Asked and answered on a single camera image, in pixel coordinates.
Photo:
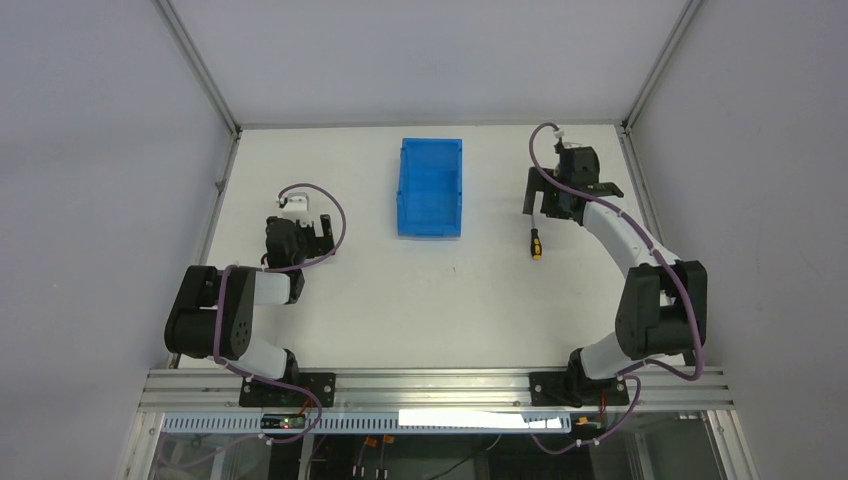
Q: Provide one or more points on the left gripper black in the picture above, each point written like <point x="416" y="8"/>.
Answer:
<point x="318" y="239"/>

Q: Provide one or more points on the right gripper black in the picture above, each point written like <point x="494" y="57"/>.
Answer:
<point x="553" y="201"/>

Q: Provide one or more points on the yellow black screwdriver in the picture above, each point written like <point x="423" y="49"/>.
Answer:
<point x="535" y="241"/>

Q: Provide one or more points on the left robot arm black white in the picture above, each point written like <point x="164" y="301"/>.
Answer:
<point x="213" y="314"/>

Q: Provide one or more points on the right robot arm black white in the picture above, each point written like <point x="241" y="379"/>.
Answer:
<point x="663" y="306"/>

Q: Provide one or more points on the blue plastic bin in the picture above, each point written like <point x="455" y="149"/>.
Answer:
<point x="430" y="186"/>

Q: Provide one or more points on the small circuit board with LEDs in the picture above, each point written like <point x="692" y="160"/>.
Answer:
<point x="283" y="422"/>

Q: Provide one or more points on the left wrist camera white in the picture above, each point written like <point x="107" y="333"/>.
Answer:
<point x="294" y="206"/>

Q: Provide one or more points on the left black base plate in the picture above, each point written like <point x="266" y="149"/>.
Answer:
<point x="257" y="394"/>

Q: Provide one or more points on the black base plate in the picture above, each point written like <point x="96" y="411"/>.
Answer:
<point x="257" y="394"/>
<point x="565" y="388"/>

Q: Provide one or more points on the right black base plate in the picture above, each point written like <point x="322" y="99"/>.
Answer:
<point x="565" y="388"/>

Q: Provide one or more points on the aluminium frame rail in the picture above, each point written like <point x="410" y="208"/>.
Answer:
<point x="391" y="390"/>

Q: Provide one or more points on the slotted white cable duct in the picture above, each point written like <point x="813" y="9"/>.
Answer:
<point x="405" y="421"/>

